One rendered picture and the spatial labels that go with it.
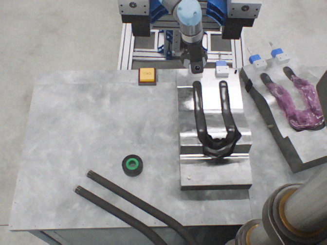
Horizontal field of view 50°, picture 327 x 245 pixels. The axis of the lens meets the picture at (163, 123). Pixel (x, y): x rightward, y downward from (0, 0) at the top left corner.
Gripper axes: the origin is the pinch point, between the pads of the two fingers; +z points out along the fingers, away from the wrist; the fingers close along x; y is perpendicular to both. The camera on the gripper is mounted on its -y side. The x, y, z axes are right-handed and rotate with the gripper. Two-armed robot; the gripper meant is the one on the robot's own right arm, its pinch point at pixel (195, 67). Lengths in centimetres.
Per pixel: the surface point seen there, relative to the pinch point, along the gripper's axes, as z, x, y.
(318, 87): -96, -13, -56
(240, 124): 0.4, -15.4, -25.7
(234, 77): 6.9, -15.7, -2.7
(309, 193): -80, -15, -64
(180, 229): -9, 8, -63
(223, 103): 5.4, -10.0, -14.5
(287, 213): -71, -13, -65
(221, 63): 5.7, -10.9, 3.8
